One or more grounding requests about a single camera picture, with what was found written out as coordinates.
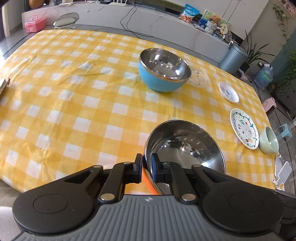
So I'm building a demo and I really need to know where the orange steel bowl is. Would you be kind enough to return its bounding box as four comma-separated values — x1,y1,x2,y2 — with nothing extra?
144,120,226,195

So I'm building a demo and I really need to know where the white floral vine plate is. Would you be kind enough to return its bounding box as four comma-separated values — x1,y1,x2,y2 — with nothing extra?
230,108,259,150

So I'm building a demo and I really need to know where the green ceramic bowl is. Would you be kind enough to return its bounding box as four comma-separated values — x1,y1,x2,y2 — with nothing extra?
259,126,279,154

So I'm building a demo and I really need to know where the small white sticker plate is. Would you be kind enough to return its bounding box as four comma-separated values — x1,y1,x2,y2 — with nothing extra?
218,82,239,103

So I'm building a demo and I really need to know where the clear glass patterned plate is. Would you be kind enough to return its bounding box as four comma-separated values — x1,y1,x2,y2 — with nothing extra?
187,65,210,88

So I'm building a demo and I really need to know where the blue steel bowl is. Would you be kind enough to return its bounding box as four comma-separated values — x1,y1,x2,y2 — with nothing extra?
138,48,192,92

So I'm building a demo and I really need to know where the yellow checkered tablecloth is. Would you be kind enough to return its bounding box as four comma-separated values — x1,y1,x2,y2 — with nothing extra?
1,30,274,192

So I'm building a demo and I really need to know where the white phone stand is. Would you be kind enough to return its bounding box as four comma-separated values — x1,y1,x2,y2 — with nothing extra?
272,154,292,189

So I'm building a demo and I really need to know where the small blue plastic stool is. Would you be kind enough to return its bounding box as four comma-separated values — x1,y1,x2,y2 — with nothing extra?
279,123,292,138

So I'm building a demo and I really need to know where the pink space heater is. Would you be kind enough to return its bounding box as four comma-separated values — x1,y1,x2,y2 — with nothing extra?
262,97,276,116

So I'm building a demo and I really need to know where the large water bottle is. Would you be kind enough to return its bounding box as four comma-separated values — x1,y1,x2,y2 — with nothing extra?
254,64,273,90

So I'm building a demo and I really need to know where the grey blue trash can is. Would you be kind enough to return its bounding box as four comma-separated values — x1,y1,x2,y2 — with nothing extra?
219,44,248,74

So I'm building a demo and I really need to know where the green leafy floor plant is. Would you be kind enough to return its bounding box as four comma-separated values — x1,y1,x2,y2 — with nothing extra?
240,31,275,73

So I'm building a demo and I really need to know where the white marble tv cabinet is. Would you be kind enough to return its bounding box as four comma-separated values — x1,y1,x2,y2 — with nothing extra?
22,2,229,62

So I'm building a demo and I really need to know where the brown teddy bear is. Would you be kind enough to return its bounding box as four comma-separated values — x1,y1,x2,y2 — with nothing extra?
208,14,221,25

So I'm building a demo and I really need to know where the round grey stool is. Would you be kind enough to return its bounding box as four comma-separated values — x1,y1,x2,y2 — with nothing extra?
53,12,79,30

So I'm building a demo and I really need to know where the blue snack bag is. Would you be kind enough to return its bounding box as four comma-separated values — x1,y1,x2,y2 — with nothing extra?
179,4,200,24

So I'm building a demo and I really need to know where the pink storage box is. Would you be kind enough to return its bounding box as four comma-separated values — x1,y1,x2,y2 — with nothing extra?
25,16,46,34

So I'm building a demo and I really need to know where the black power cable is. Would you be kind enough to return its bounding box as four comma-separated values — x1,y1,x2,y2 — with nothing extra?
119,4,158,39

